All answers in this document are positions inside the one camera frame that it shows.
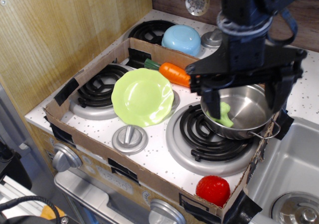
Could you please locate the back left black burner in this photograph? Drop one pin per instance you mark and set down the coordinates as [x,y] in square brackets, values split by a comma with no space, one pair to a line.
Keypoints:
[150,31]

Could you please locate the left silver oven knob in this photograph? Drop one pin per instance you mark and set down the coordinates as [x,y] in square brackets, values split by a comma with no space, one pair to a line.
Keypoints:
[65,158]

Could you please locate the front silver stove knob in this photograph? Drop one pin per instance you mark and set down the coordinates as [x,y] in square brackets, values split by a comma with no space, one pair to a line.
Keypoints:
[130,139]

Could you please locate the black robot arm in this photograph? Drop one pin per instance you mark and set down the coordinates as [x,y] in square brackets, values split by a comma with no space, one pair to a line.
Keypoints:
[248,19]

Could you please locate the right silver oven knob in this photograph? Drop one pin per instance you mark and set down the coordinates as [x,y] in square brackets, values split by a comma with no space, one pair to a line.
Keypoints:
[164,213]

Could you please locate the light green plastic plate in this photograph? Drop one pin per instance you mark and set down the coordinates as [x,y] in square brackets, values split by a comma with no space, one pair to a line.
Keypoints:
[142,97]

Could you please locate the green toy broccoli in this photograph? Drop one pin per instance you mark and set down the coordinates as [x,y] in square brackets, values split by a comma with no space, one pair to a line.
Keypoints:
[224,118]

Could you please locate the back silver stove knob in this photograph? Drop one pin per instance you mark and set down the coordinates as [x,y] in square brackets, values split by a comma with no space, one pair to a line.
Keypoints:
[212,39]

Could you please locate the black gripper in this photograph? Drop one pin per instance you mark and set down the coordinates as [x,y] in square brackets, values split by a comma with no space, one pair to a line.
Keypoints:
[244,63]

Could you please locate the stainless steel pan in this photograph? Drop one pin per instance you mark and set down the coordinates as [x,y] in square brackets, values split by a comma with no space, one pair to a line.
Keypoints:
[249,113]

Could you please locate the silver oven knob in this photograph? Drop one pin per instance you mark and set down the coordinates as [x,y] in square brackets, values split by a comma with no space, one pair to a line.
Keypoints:
[164,213]
[65,158]

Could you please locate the orange toy carrot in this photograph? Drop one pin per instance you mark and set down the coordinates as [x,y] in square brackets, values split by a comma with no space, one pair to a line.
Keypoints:
[170,71]

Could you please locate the grey toy sink basin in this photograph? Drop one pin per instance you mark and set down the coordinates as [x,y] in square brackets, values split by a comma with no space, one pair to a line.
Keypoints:
[289,165]

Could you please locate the front left black burner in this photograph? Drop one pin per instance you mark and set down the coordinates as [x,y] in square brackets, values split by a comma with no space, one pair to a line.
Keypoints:
[93,101]

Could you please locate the hanging silver strainer ladle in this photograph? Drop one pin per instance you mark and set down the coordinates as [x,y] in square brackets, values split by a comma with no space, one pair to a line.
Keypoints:
[197,7]

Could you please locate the silver oven door handle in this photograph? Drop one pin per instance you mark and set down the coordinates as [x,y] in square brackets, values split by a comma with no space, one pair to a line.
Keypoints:
[91,198]

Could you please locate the yellow object at bottom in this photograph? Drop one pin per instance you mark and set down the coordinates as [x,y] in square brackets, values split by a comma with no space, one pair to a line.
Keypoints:
[48,213]

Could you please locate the silver stove knob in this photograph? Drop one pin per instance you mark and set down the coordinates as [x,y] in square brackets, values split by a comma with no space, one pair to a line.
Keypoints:
[212,39]
[130,139]

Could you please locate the brown cardboard fence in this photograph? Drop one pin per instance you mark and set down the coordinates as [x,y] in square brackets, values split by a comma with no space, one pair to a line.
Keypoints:
[152,173]

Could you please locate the silver sink drain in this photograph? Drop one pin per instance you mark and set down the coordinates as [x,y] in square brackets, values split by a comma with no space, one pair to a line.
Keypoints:
[296,208]

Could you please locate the light blue plastic bowl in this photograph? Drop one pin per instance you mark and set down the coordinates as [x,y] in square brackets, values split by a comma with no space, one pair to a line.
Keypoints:
[182,38]

